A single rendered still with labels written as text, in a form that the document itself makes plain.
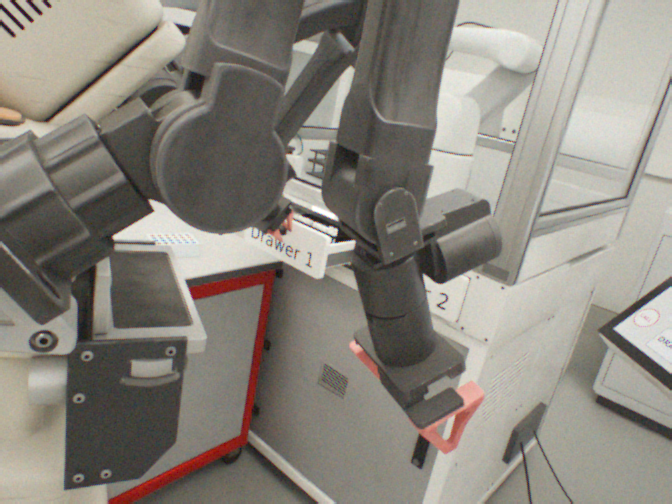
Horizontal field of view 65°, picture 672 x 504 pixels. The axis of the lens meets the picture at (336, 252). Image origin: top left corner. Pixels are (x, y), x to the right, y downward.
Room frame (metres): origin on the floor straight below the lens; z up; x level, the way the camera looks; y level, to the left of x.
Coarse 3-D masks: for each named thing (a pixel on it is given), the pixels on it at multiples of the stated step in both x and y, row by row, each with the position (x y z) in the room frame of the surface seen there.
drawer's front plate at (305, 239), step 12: (300, 228) 1.25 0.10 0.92; (252, 240) 1.35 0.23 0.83; (264, 240) 1.32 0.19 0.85; (288, 240) 1.27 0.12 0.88; (300, 240) 1.24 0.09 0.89; (312, 240) 1.22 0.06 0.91; (324, 240) 1.20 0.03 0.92; (276, 252) 1.29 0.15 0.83; (288, 252) 1.26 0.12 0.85; (300, 252) 1.24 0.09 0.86; (312, 252) 1.22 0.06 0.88; (324, 252) 1.20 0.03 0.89; (300, 264) 1.23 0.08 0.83; (312, 264) 1.21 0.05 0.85; (324, 264) 1.20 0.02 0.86; (312, 276) 1.21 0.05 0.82
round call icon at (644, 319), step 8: (648, 304) 0.86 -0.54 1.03; (640, 312) 0.85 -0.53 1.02; (648, 312) 0.84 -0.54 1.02; (656, 312) 0.83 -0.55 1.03; (632, 320) 0.85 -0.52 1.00; (640, 320) 0.84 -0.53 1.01; (648, 320) 0.83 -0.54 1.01; (656, 320) 0.82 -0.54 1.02; (640, 328) 0.82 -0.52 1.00; (648, 328) 0.81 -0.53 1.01
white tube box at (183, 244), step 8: (160, 240) 1.30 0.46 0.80; (168, 240) 1.31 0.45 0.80; (176, 240) 1.33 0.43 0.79; (184, 240) 1.34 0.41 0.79; (192, 240) 1.35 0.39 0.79; (176, 248) 1.29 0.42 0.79; (184, 248) 1.30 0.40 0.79; (192, 248) 1.32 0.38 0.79; (176, 256) 1.29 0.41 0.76; (184, 256) 1.31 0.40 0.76; (192, 256) 1.32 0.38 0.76
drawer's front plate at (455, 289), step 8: (424, 280) 1.16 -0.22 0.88; (456, 280) 1.11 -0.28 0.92; (464, 280) 1.10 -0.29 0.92; (432, 288) 1.14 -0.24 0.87; (440, 288) 1.13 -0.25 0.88; (448, 288) 1.12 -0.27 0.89; (456, 288) 1.11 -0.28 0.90; (464, 288) 1.10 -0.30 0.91; (432, 296) 1.14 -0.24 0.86; (440, 296) 1.13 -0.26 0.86; (448, 296) 1.12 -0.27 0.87; (456, 296) 1.11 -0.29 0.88; (464, 296) 1.11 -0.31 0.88; (432, 304) 1.14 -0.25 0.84; (448, 304) 1.11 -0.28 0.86; (456, 304) 1.10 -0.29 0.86; (432, 312) 1.13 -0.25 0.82; (440, 312) 1.12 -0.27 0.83; (448, 312) 1.11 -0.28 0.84; (456, 312) 1.10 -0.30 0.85; (448, 320) 1.11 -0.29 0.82; (456, 320) 1.11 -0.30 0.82
